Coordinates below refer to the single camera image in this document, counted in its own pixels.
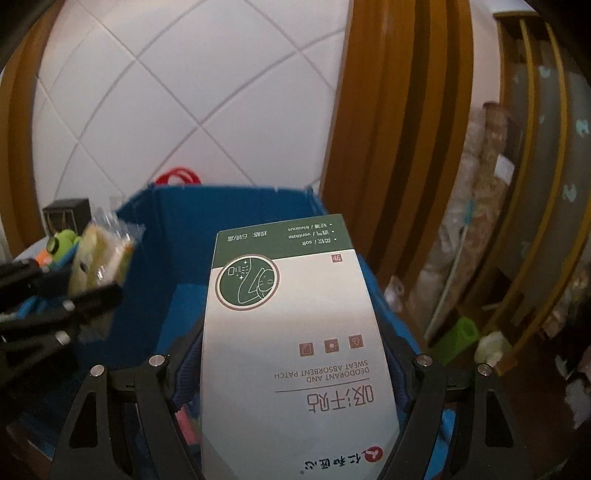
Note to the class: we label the blue plastic crate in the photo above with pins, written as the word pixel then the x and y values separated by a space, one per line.
pixel 165 291

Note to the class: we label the orange plush toy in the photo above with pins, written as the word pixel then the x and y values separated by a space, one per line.
pixel 43 258

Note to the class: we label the white green patch box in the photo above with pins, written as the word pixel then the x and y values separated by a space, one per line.
pixel 294 380

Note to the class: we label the green frog plush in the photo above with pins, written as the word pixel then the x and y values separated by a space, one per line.
pixel 62 247

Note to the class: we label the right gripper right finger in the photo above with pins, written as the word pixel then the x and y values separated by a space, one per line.
pixel 468 409

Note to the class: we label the black gift box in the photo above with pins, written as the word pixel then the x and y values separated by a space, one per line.
pixel 67 214

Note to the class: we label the clear yellow pack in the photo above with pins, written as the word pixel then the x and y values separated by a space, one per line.
pixel 104 253

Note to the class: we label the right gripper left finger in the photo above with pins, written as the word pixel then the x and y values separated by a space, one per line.
pixel 122 424

